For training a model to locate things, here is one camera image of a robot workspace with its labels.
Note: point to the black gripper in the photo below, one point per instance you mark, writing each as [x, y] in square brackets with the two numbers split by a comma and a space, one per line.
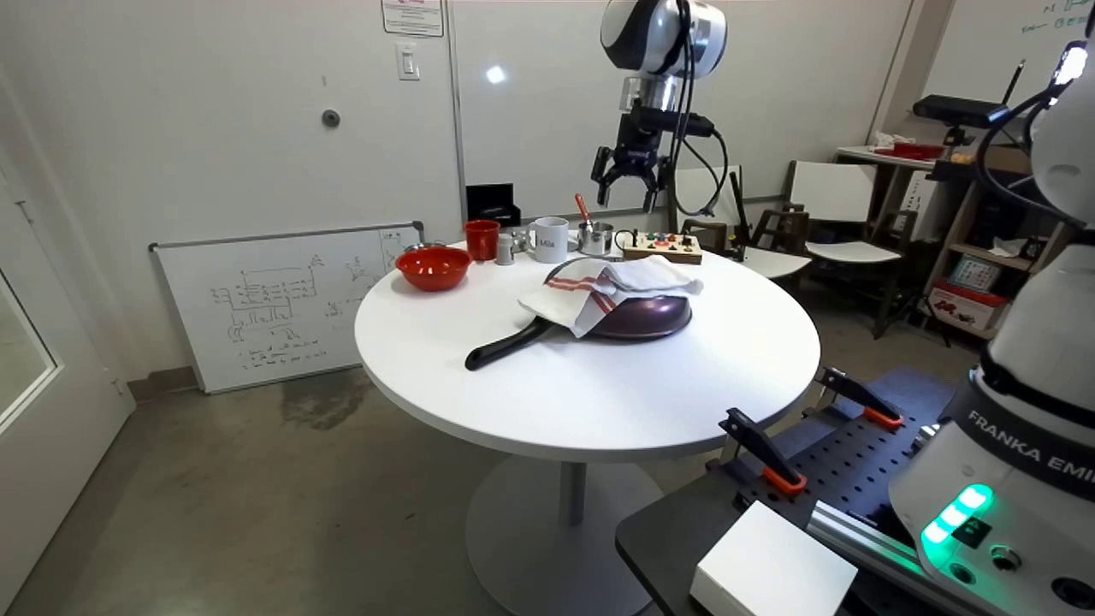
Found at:
[636, 156]

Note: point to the dark purple frying pan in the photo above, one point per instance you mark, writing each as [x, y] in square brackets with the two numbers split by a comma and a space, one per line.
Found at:
[651, 318]

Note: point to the steel cup holding spatula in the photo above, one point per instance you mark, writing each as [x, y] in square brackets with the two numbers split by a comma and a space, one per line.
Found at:
[597, 237]

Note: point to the wooden toy busy board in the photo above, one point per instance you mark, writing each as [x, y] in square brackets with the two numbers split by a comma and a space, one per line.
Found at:
[661, 248]

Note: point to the white mug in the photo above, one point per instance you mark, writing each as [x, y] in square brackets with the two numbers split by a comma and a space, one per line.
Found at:
[550, 237]

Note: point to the small steel cup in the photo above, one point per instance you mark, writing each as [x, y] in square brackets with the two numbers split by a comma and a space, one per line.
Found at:
[505, 248]

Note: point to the red cup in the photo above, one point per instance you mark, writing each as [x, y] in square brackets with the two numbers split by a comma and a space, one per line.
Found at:
[481, 242]

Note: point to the white chair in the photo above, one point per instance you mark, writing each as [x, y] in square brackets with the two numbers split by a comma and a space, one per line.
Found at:
[775, 260]
[840, 193]

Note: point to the red bowl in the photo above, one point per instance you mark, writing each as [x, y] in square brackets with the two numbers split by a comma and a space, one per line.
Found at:
[431, 269]

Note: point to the red tray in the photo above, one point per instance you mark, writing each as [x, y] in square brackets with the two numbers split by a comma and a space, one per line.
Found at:
[913, 147]

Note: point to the black clamp orange tip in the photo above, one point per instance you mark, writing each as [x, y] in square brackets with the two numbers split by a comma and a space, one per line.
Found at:
[860, 397]
[761, 445]

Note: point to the black device with antenna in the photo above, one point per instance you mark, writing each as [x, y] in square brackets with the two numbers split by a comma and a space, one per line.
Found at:
[960, 110]

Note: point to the black perforated mounting table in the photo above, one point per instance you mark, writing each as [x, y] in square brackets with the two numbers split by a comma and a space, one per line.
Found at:
[843, 462]

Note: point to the wooden shelf unit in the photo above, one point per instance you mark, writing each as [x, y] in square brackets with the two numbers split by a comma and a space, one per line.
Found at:
[980, 275]

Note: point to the whiteboard with drawing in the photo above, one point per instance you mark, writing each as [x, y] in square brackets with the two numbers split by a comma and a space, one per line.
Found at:
[286, 308]

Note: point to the white box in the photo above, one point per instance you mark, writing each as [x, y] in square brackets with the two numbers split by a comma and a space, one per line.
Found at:
[775, 565]

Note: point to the white door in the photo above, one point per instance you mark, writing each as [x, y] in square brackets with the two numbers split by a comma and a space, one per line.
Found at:
[54, 458]

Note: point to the black wall tray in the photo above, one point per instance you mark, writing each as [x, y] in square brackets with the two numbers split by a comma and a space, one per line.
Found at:
[492, 208]

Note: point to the white light switch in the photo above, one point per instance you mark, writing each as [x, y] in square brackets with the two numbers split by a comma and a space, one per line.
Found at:
[407, 62]

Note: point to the paper wall sign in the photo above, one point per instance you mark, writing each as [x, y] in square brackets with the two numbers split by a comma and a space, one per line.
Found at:
[412, 15]

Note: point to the round grey wall knob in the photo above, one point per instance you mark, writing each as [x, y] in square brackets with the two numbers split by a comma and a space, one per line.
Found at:
[329, 116]

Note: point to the white table pedestal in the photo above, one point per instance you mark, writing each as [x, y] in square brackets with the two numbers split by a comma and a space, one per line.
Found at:
[558, 536]

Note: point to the aluminium rail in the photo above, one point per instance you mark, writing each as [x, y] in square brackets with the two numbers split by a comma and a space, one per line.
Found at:
[860, 536]

